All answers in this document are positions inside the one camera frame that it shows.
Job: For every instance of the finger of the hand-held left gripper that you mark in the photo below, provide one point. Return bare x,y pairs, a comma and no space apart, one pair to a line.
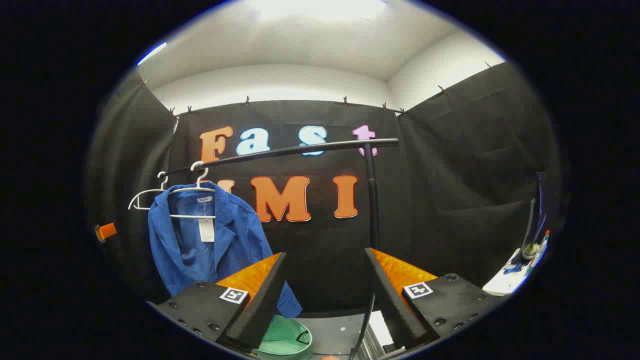
107,231

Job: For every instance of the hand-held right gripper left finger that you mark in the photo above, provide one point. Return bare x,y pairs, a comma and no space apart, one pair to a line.
267,295

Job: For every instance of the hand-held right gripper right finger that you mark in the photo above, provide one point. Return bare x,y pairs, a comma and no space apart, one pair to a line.
390,295

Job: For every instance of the green laundry hamper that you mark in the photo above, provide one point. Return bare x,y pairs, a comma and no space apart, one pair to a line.
285,345

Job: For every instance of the small white clothes hanger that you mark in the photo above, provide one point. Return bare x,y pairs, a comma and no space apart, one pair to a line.
163,186

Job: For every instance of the large white clothes hanger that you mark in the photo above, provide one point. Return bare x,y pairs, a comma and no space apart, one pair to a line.
201,178

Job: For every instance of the black clothes rack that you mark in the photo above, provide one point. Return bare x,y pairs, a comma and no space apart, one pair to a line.
300,149

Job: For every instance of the white table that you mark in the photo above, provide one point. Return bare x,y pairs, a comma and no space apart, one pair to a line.
500,287

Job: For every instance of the small blue object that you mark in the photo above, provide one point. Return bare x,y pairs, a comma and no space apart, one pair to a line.
512,268

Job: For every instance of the black backdrop cloth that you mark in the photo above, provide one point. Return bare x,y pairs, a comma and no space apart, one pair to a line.
450,175

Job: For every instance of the grey ribbed metal frame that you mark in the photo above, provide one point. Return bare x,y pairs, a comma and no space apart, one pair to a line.
381,325

